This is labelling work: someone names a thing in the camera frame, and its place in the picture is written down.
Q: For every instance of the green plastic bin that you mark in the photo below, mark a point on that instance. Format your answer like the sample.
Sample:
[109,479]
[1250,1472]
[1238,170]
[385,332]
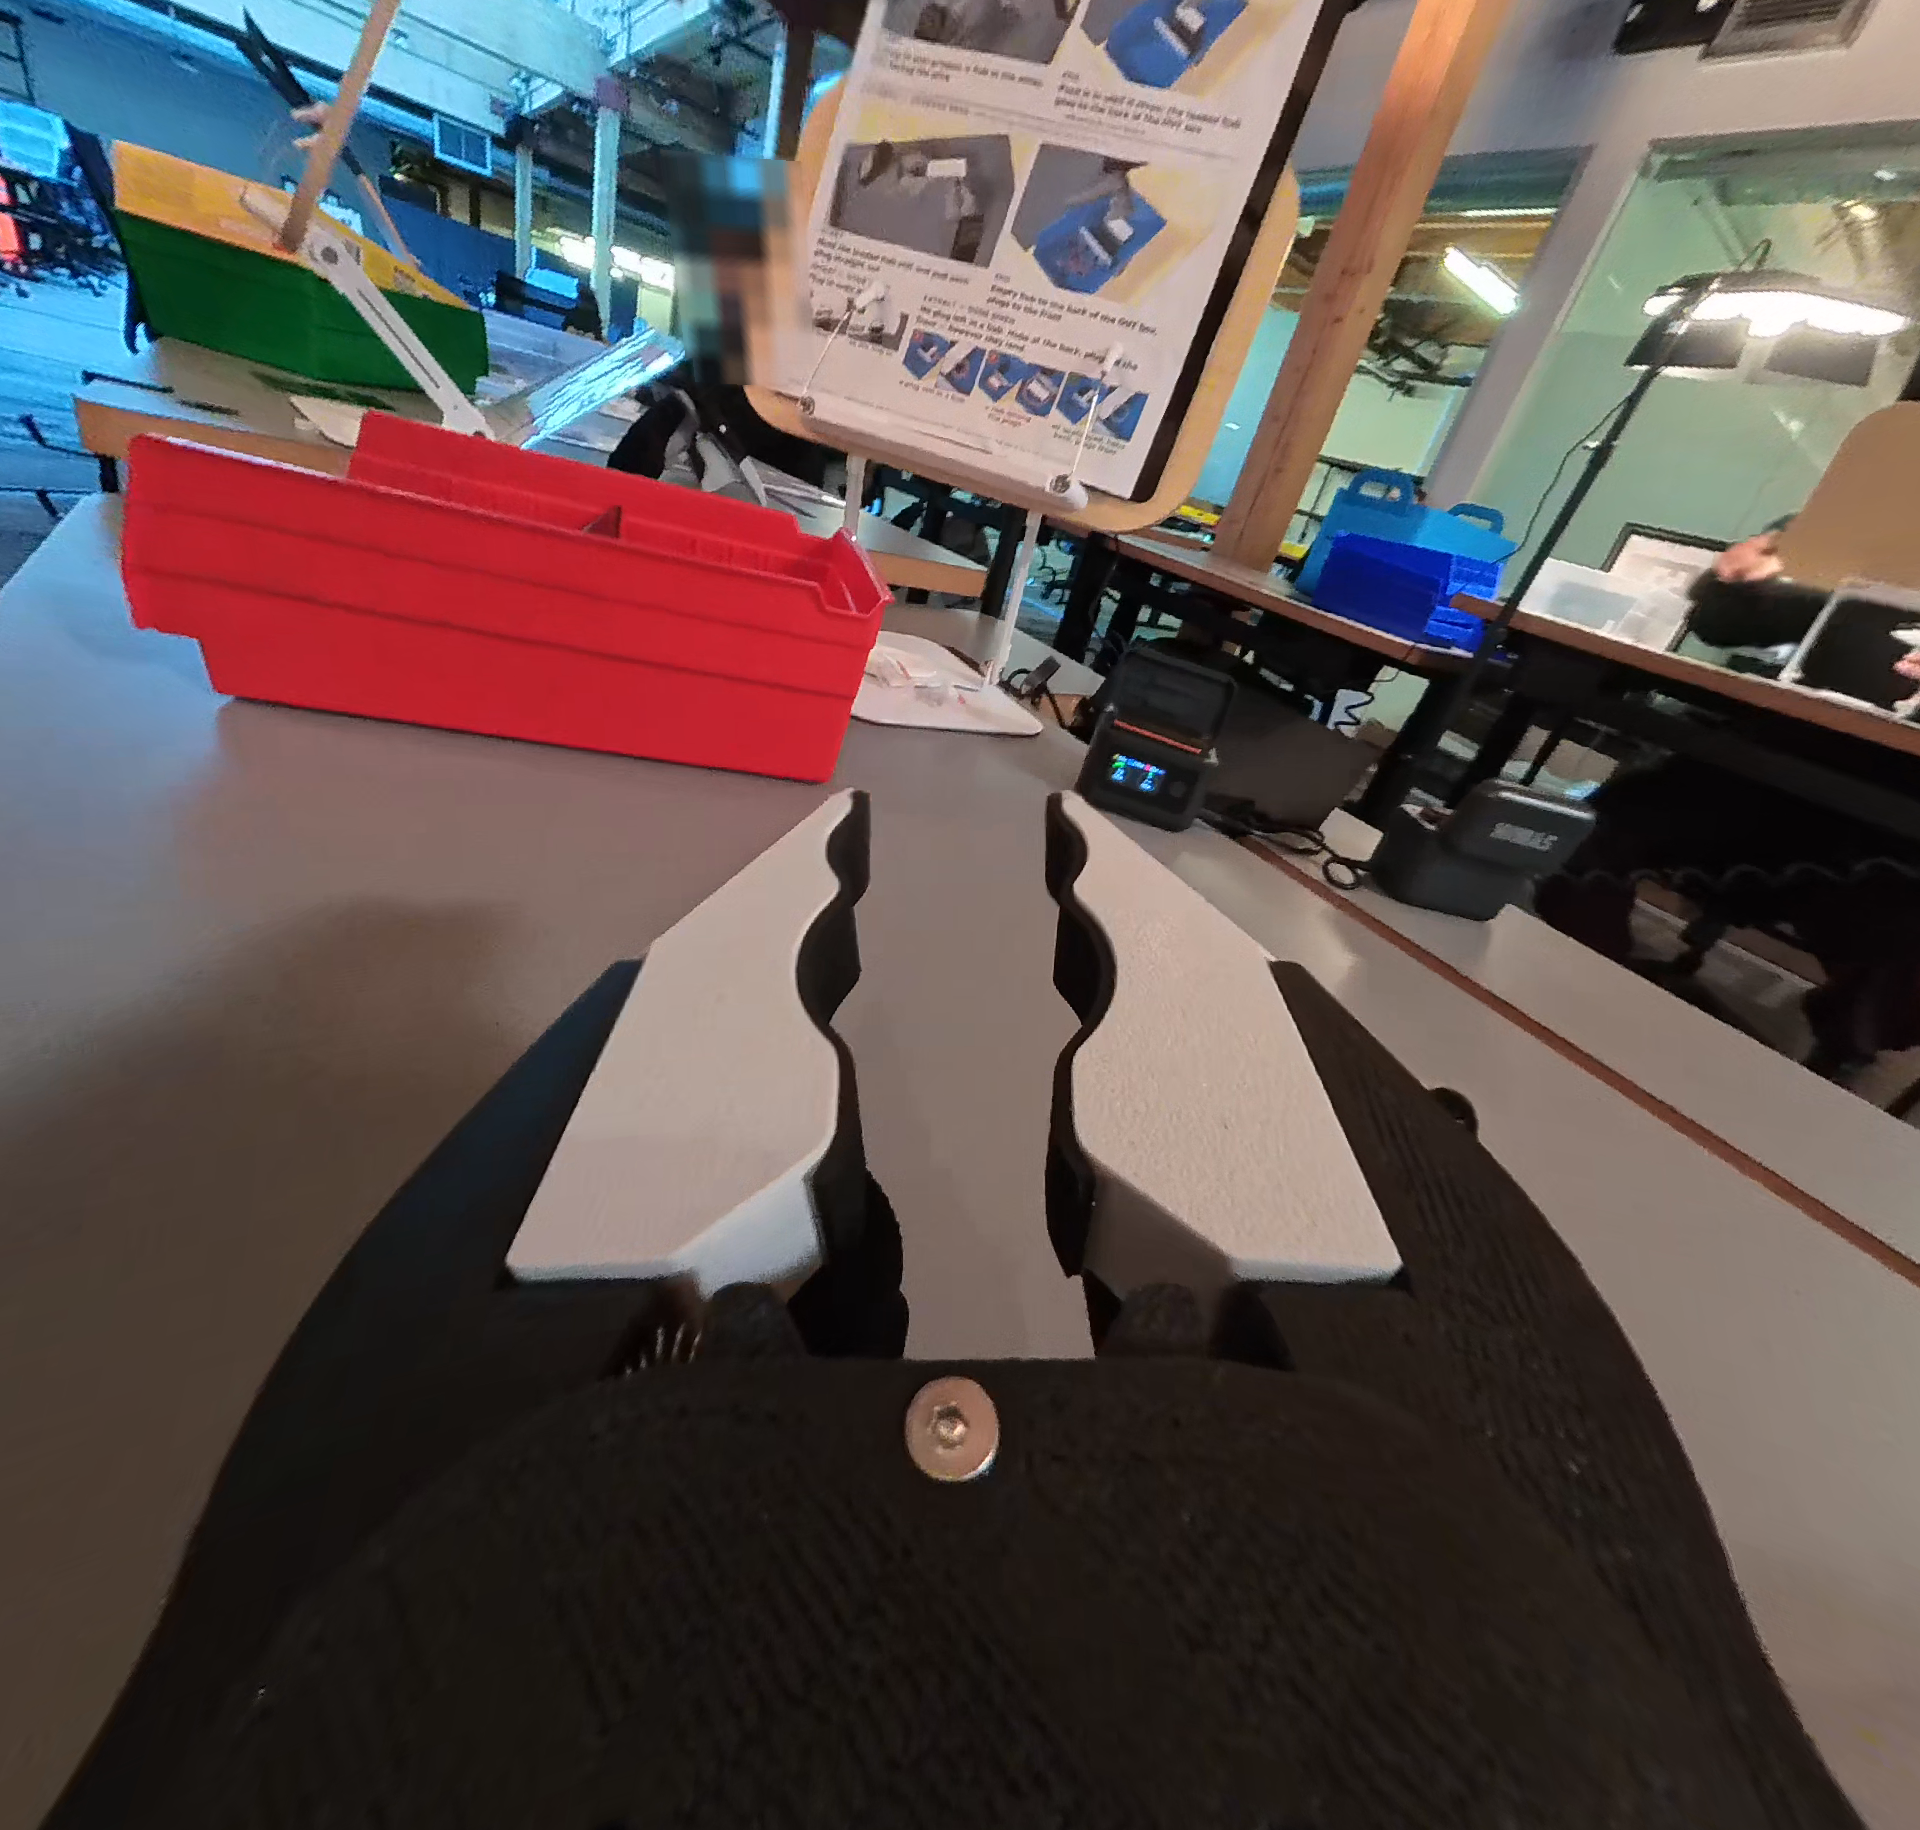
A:
[300,314]

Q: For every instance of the red plastic bin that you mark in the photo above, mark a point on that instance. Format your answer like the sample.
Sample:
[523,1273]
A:
[497,660]

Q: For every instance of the instruction poster on stand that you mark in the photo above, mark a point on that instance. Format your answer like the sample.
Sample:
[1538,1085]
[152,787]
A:
[1245,360]

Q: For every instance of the wooden post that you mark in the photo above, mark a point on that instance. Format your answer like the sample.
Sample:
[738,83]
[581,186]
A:
[1379,208]

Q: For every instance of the small black plug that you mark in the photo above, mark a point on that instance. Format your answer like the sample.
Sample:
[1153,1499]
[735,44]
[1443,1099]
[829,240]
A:
[1030,678]

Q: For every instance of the dark grey charger box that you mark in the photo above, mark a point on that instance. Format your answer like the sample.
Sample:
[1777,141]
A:
[1486,847]

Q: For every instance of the dark blue plastic bin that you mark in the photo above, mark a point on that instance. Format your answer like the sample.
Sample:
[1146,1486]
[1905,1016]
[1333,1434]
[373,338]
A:
[1396,592]

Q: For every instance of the black tray with parts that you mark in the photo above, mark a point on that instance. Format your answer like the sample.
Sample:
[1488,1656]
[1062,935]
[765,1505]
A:
[1860,650]

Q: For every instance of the black framed picture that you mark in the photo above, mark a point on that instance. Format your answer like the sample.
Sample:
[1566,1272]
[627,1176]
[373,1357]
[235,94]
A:
[1666,562]

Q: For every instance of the wooden top desk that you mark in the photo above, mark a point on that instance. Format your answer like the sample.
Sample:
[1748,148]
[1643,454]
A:
[1652,663]
[1245,575]

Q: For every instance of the tan rounded sign board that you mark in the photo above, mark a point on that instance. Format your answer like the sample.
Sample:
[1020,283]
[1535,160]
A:
[1870,496]

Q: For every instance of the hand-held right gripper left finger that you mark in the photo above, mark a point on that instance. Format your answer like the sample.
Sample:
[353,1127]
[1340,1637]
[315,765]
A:
[678,1109]

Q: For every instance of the glass office partition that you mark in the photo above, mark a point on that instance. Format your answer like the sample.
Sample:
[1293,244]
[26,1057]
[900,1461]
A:
[1592,360]

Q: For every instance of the white rod stand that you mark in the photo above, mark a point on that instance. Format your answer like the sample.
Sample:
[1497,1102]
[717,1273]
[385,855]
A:
[396,345]

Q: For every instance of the clear acrylic holder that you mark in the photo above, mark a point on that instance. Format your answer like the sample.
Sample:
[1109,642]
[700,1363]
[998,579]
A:
[602,385]

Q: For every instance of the clear storage box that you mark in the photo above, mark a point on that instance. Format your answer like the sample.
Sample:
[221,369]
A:
[1603,608]

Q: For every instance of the white sign stand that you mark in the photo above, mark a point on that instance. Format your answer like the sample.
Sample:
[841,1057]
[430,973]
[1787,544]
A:
[944,699]

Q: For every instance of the black portable power station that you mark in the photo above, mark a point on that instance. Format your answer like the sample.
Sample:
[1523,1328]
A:
[1156,734]

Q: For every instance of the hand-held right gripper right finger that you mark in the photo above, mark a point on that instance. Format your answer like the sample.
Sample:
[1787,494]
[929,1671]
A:
[1230,1109]

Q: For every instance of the studio light on stand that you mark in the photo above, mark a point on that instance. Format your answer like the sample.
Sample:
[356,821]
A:
[1756,299]

